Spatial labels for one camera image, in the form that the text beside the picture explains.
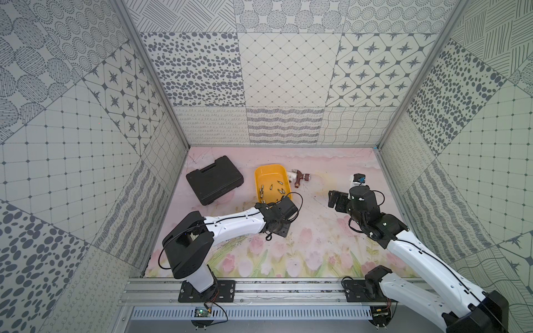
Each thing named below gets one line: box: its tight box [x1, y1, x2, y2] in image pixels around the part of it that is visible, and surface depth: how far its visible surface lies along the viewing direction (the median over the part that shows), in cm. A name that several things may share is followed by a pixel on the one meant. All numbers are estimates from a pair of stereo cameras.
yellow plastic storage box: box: [254, 163, 293, 204], surface depth 106 cm
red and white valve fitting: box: [287, 169, 311, 189], surface depth 106 cm
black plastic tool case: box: [185, 155, 245, 206], surface depth 102 cm
